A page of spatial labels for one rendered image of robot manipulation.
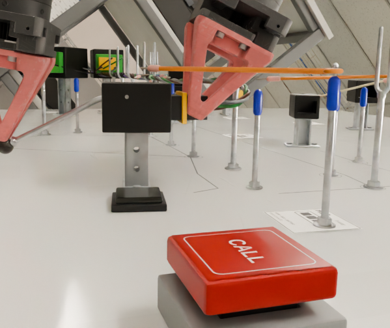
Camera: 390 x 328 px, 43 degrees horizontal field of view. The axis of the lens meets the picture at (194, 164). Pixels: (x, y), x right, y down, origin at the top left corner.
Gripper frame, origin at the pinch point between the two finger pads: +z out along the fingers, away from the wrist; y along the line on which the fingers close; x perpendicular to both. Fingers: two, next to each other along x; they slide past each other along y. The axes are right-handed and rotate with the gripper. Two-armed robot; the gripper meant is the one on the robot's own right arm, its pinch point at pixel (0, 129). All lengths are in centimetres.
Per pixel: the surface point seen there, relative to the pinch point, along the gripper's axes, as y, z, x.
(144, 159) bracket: -1.0, 0.5, -12.0
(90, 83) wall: 750, 21, 43
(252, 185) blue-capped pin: -1.4, 1.4, -21.7
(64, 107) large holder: 69, 3, 3
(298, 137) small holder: 24.1, -1.5, -34.5
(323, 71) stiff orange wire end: -11.9, -8.6, -21.7
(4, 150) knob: -0.7, 1.5, -0.6
